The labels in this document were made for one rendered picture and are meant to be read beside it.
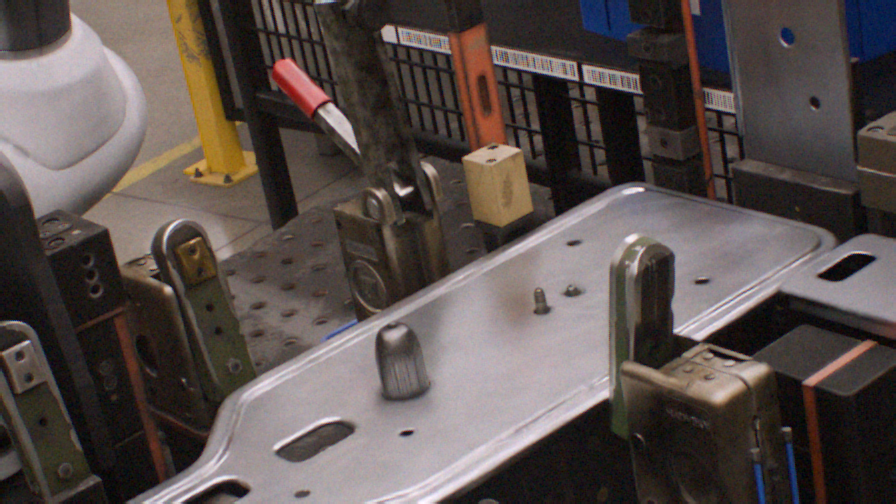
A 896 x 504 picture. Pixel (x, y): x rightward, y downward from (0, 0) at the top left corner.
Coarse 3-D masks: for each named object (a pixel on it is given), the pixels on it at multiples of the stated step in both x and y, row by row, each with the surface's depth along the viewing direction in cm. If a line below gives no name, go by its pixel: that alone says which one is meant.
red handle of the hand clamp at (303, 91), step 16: (288, 64) 150; (288, 80) 149; (304, 80) 149; (304, 96) 148; (320, 96) 148; (304, 112) 149; (320, 112) 148; (336, 112) 148; (336, 128) 147; (352, 144) 146; (400, 176) 145; (400, 192) 144
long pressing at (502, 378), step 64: (640, 192) 152; (512, 256) 146; (576, 256) 144; (704, 256) 140; (768, 256) 138; (384, 320) 140; (448, 320) 138; (512, 320) 137; (576, 320) 135; (704, 320) 132; (256, 384) 134; (320, 384) 133; (448, 384) 130; (512, 384) 128; (576, 384) 127; (256, 448) 127; (384, 448) 124; (448, 448) 122; (512, 448) 121
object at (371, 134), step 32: (320, 0) 140; (352, 0) 140; (384, 0) 138; (352, 32) 141; (352, 64) 140; (384, 64) 142; (352, 96) 141; (384, 96) 143; (352, 128) 143; (384, 128) 144; (384, 160) 143; (416, 160) 144; (416, 192) 145
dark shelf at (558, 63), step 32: (416, 0) 199; (512, 0) 193; (544, 0) 191; (576, 0) 189; (384, 32) 196; (416, 32) 192; (512, 32) 184; (544, 32) 182; (576, 32) 181; (512, 64) 182; (544, 64) 179; (576, 64) 175; (608, 64) 172; (864, 64) 160; (640, 96) 171; (704, 96) 164; (864, 96) 154
